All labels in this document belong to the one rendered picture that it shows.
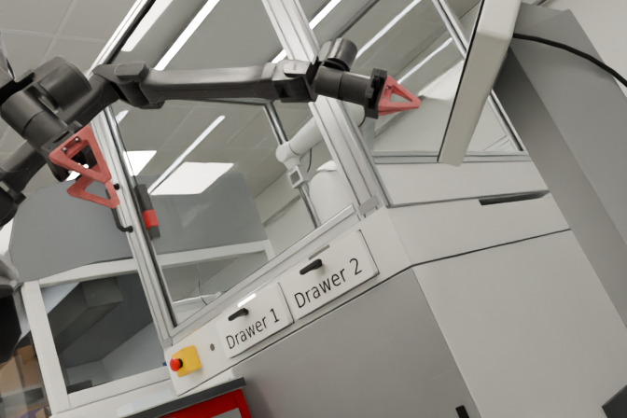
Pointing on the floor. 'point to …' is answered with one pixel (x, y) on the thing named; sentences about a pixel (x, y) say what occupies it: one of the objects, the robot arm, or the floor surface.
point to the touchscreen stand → (574, 139)
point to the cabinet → (455, 344)
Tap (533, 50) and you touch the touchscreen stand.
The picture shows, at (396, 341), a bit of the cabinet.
